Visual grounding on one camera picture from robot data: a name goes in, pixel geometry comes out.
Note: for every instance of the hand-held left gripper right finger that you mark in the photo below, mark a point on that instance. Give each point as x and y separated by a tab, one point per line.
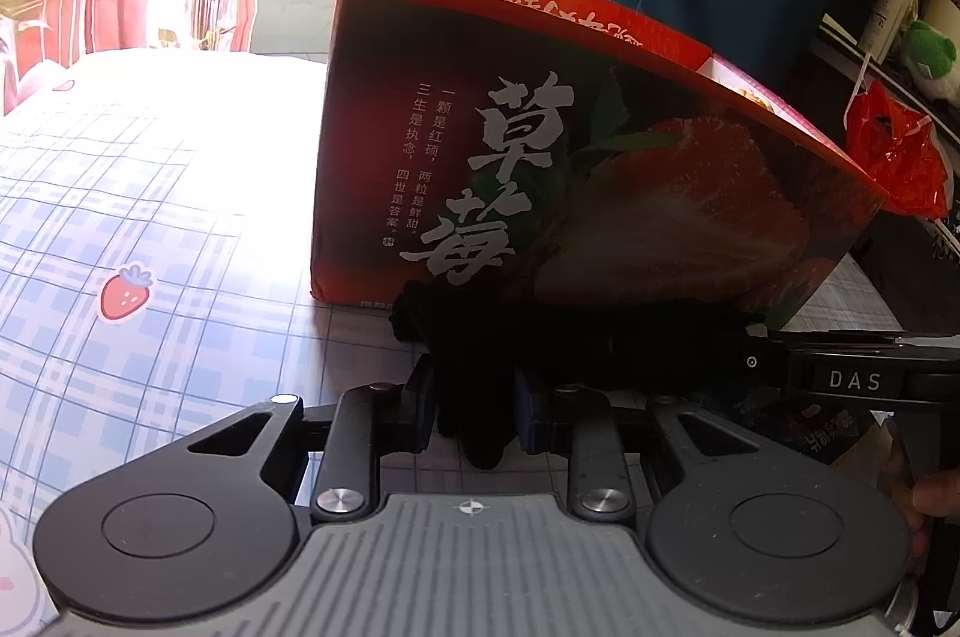
531	412

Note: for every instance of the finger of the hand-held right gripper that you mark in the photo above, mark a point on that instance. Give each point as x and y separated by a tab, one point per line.
761	361

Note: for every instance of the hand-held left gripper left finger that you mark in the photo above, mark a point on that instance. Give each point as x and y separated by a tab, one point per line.
420	404

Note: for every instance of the black cloth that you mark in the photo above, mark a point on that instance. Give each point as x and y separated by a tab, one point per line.
472	367

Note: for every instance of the red cardboard box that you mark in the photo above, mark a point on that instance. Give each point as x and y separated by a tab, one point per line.
525	157

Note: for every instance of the person's right hand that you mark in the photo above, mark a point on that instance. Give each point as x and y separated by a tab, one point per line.
937	498

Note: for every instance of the dark snack packet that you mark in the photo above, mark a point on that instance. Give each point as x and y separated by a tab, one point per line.
825	427

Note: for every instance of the grey grid mat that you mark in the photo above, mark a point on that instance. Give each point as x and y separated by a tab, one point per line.
847	299

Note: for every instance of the red plastic bag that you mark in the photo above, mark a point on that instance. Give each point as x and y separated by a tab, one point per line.
892	149

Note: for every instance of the green plush toy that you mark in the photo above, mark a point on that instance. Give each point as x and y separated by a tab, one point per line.
930	51

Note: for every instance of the plaid strawberry print bedsheet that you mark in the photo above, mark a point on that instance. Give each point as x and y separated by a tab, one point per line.
150	194

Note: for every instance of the white spray bottle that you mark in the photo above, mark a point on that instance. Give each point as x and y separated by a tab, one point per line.
881	21

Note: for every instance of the white brush holder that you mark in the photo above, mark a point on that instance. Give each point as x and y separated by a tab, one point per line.
941	10

